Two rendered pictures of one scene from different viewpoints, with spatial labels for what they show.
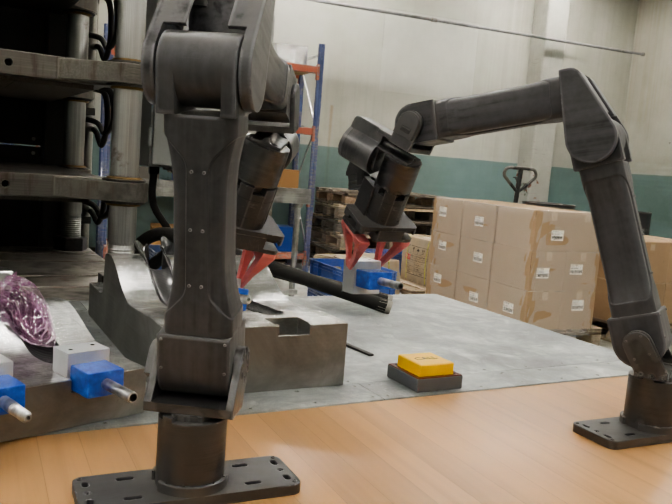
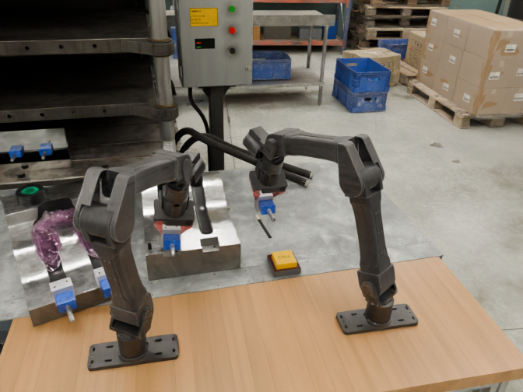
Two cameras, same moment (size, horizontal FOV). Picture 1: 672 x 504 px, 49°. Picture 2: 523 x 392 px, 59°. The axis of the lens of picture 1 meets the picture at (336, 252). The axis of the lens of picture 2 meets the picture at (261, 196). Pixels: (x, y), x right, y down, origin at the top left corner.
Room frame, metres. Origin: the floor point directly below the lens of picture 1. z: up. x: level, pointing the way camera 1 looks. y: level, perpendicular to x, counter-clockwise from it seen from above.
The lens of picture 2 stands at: (0.00, -0.34, 1.66)
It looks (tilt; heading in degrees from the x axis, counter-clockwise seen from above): 30 degrees down; 14
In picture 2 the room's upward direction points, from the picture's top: 2 degrees clockwise
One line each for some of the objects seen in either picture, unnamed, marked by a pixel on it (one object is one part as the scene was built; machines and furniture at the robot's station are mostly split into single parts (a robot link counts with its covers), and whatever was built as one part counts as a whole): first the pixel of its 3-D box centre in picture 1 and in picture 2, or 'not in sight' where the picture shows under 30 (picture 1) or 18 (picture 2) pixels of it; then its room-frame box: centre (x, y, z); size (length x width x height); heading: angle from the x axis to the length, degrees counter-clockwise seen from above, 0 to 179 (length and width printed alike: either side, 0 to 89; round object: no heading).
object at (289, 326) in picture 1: (287, 334); (209, 247); (0.99, 0.06, 0.87); 0.05 x 0.05 x 0.04; 29
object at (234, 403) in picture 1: (195, 378); (130, 316); (0.65, 0.12, 0.90); 0.09 x 0.06 x 0.06; 85
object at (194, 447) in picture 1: (191, 449); (132, 341); (0.64, 0.12, 0.84); 0.20 x 0.07 x 0.08; 116
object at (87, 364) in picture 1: (101, 381); (111, 288); (0.77, 0.24, 0.86); 0.13 x 0.05 x 0.05; 46
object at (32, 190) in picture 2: not in sight; (30, 195); (1.01, 0.65, 0.93); 0.08 x 0.08 x 0.04
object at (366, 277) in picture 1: (377, 280); (267, 208); (1.14, -0.07, 0.93); 0.13 x 0.05 x 0.05; 30
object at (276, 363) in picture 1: (201, 304); (184, 208); (1.16, 0.21, 0.87); 0.50 x 0.26 x 0.14; 29
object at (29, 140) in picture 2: not in sight; (41, 127); (1.59, 1.08, 0.87); 0.50 x 0.27 x 0.17; 29
